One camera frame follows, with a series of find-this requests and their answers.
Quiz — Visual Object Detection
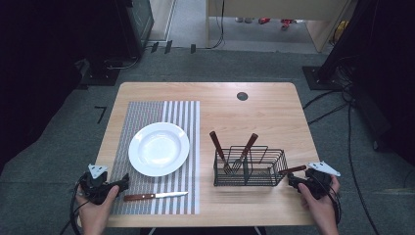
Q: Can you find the long black floor cable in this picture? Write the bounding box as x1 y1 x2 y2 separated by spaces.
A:
346 97 381 235

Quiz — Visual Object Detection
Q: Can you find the left hand-held gripper cable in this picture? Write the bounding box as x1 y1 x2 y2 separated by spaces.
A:
58 180 90 235

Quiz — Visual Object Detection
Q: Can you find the wooden-handled table knife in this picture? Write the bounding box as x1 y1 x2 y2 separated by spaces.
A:
122 191 190 203

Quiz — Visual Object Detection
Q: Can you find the black hanging cable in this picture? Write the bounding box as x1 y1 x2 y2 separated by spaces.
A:
208 0 227 51

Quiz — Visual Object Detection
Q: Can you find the black glass-fronted cabinet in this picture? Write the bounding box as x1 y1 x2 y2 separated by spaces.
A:
114 0 156 61

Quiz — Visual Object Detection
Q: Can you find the person's right hand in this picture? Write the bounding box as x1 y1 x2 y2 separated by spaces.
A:
297 175 342 227

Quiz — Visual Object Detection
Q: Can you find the wooden-handled fork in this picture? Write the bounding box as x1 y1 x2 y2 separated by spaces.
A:
230 132 259 173
208 130 235 176

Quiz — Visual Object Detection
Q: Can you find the grey striped woven placemat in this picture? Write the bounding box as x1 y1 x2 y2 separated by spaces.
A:
109 100 202 216

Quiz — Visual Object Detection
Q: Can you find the person's left hand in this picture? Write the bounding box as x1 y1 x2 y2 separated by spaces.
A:
75 185 120 229

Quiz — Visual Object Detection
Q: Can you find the black stand base plate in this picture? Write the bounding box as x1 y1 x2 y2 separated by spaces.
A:
78 58 122 88
301 66 352 92

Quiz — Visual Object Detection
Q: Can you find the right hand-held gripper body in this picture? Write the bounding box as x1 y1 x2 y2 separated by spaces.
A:
300 161 342 201

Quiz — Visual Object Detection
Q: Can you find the light wooden desk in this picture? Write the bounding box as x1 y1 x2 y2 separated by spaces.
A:
205 0 355 54

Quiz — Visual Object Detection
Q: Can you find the black wire cutlery basket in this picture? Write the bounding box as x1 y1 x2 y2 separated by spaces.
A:
213 145 290 188

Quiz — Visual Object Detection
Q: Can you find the right hand-held gripper cable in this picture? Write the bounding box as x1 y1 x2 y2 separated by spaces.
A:
311 169 344 226

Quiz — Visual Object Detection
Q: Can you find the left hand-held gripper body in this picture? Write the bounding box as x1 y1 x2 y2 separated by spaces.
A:
78 164 115 206

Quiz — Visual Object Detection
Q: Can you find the wooden-handled utensil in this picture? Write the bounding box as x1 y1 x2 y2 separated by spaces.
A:
278 164 308 175

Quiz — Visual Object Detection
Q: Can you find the hand-held gripper cable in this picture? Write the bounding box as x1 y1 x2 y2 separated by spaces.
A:
311 169 344 226
58 180 90 235

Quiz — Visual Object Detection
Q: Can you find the yellow object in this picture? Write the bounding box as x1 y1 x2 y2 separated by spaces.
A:
332 20 350 44

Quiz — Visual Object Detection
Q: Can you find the white round plate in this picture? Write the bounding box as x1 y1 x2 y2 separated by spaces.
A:
127 121 191 178

